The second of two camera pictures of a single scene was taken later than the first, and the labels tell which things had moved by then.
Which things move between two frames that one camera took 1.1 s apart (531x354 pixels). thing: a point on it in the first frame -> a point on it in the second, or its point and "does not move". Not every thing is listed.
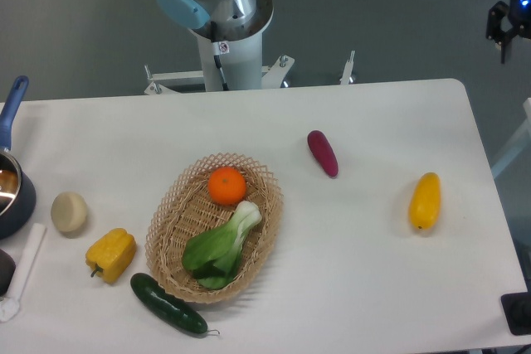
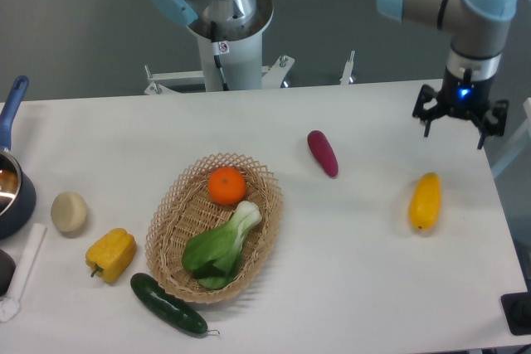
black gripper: x=519 y=12 -> x=465 y=97
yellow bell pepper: x=112 y=254 does not move
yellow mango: x=426 y=200 does not move
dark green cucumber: x=168 y=307 does not move
